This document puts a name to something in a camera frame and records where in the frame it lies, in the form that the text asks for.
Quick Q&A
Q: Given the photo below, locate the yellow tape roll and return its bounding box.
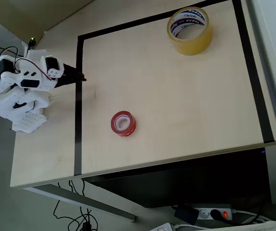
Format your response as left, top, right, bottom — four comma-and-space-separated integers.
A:
167, 6, 214, 56

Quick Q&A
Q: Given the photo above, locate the grey metal table leg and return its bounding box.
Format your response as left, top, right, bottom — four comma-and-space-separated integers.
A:
267, 144, 276, 205
22, 182, 138, 222

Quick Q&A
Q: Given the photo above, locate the black power plug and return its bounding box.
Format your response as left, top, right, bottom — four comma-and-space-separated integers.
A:
209, 208, 223, 221

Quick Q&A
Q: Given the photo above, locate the red white servo wire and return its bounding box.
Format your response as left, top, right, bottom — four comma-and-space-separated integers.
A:
0, 46, 53, 81

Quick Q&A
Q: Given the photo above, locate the black floor cable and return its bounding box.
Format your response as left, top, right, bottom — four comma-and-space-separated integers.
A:
52, 180, 99, 231

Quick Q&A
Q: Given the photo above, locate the grey power strip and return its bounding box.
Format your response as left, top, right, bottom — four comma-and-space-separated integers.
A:
176, 203, 233, 221

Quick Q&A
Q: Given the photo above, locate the board with green light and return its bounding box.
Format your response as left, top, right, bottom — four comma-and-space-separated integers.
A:
26, 36, 37, 51

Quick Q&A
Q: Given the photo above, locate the red tape roll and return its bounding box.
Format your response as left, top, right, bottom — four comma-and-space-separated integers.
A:
111, 110, 138, 138

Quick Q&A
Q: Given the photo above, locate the white socket block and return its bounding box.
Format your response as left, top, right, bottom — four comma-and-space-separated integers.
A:
149, 222, 175, 231

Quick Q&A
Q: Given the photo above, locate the black power adapter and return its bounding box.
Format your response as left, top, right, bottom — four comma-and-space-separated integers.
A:
174, 204, 200, 226

